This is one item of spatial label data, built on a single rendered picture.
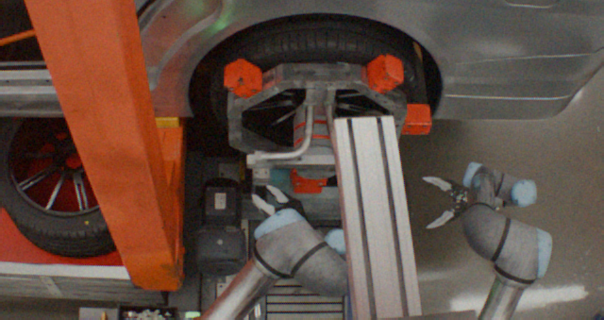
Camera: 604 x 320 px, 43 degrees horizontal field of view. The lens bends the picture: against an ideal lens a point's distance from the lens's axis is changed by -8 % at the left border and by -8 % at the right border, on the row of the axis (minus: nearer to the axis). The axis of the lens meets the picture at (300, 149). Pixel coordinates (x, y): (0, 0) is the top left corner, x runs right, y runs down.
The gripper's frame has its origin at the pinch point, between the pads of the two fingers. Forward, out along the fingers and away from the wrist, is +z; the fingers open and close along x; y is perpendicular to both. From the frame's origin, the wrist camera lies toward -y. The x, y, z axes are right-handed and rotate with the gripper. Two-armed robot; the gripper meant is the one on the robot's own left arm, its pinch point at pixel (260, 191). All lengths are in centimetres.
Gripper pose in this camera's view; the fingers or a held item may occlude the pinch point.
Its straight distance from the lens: 250.6
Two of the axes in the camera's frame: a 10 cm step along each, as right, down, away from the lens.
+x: 6.9, -6.2, 3.7
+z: -7.2, -6.3, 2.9
